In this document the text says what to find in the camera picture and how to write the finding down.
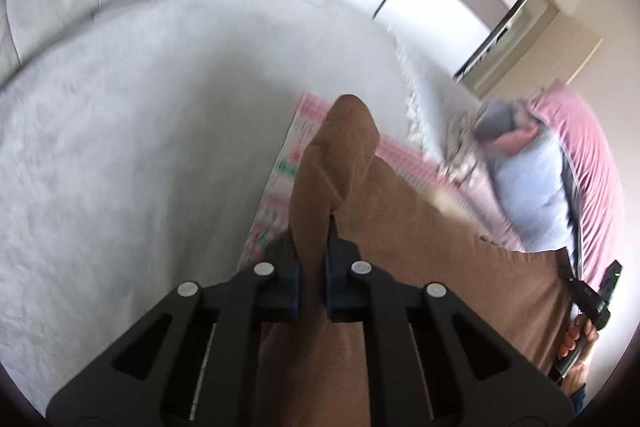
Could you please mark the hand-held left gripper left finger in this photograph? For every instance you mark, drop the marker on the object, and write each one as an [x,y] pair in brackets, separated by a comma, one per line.
[280,292]

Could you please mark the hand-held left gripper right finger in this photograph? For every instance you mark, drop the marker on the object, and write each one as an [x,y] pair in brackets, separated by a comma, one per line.
[340,292]

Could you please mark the person's right forearm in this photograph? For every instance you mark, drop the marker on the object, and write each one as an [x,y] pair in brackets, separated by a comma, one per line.
[577,372]

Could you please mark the pile of clothes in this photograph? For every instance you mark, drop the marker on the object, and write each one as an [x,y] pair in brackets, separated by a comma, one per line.
[595,167]

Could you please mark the person's right hand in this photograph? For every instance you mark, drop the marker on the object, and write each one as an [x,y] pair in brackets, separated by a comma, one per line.
[572,337]

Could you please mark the light blue quilt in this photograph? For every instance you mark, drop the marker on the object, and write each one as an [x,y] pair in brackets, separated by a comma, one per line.
[530,197]

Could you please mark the printed patterned blanket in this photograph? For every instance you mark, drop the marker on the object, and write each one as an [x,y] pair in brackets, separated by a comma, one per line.
[285,167]

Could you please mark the grey bed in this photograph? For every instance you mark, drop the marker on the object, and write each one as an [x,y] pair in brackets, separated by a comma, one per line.
[150,147]

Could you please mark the grey cloth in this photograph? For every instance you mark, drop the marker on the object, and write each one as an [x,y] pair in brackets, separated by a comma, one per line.
[495,119]

